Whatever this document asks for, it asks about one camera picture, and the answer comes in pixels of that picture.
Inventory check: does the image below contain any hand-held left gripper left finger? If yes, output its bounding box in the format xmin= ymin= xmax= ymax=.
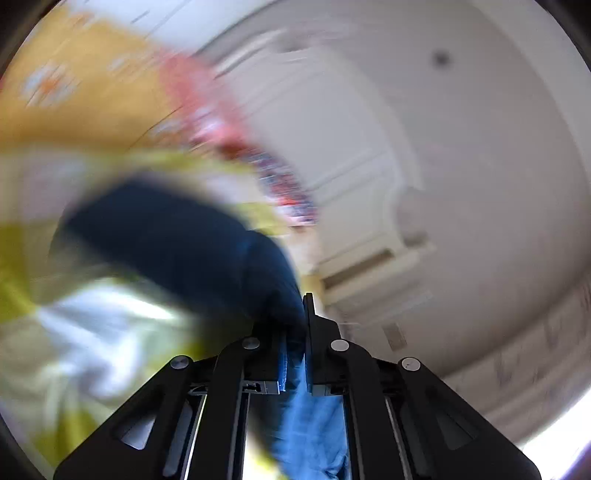
xmin=53 ymin=322 xmax=290 ymax=480

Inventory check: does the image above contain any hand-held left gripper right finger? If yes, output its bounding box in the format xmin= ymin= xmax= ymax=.
xmin=302 ymin=293 xmax=543 ymax=480

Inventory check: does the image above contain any blue puffer jacket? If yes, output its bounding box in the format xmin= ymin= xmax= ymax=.
xmin=48 ymin=173 xmax=352 ymax=480

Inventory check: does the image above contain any yellow checked bedsheet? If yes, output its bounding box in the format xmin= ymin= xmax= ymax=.
xmin=0 ymin=147 xmax=319 ymax=480

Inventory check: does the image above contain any window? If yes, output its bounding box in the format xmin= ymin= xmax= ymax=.
xmin=519 ymin=406 xmax=591 ymax=468

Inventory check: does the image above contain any orange printed blanket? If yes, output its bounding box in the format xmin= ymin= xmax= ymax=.
xmin=0 ymin=8 xmax=197 ymax=155

